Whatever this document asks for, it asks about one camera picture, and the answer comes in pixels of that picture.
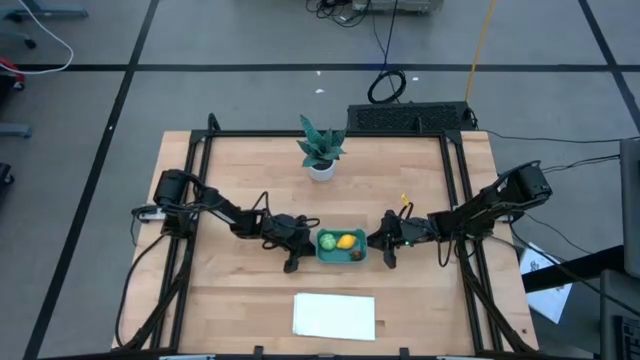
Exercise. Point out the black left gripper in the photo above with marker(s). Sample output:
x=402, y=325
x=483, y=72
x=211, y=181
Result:
x=285, y=230

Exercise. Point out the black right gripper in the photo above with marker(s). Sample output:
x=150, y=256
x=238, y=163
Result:
x=407, y=230

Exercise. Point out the green lime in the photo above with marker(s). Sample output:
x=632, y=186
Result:
x=327, y=241

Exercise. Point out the red strawberry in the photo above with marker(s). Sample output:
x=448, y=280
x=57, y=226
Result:
x=356, y=255

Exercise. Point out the yellow lemon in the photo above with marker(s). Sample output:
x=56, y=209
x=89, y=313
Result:
x=346, y=242

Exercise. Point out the teal plastic tupperware container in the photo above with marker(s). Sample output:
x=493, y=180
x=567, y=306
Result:
x=340, y=257

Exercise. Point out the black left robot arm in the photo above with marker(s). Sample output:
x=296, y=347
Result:
x=235, y=217

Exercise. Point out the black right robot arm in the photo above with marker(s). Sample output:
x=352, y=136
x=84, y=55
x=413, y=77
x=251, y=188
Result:
x=480, y=210

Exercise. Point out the yellow tag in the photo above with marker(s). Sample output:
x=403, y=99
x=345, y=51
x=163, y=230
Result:
x=404, y=200

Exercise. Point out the snake plant in white pot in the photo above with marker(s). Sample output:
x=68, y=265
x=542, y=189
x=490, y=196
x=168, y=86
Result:
x=321, y=172

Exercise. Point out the white folded cloth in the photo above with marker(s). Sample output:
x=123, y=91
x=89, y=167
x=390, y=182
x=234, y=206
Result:
x=334, y=316

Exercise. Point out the grey power strip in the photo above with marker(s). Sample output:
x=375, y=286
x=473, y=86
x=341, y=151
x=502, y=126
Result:
x=150, y=215

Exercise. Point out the white printed paper sheet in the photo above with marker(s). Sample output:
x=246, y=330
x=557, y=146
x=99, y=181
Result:
x=547, y=300

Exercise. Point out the black desk beam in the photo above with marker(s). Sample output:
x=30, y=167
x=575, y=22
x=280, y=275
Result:
x=575, y=267

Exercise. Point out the grey equipment box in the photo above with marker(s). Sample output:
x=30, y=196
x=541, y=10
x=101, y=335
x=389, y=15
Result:
x=395, y=5

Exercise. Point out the grey monitor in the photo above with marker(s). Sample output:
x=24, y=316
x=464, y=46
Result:
x=631, y=205

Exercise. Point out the black keyboard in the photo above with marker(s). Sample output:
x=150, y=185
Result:
x=629, y=337

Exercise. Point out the grey furniture foot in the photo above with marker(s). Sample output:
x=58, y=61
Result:
x=15, y=130

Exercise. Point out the red black cart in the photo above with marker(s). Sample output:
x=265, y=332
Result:
x=10, y=72

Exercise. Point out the black aluminium table frame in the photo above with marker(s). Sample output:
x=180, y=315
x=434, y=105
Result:
x=250, y=133

